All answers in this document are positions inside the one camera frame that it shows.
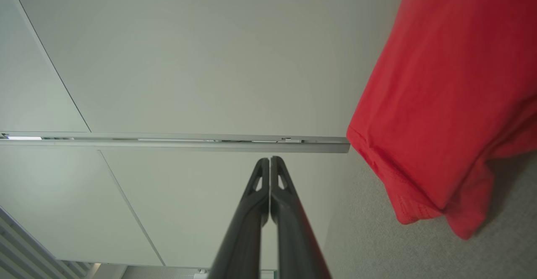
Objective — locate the white slatted panel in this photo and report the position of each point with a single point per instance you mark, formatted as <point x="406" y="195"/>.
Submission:
<point x="25" y="254"/>

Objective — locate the red white basketball jersey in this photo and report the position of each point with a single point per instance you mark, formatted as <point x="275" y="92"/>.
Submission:
<point x="453" y="82"/>

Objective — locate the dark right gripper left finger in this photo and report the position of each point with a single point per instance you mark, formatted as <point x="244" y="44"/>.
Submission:
<point x="247" y="228"/>

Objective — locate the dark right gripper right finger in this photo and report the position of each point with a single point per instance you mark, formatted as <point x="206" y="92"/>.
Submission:
<point x="293" y="237"/>

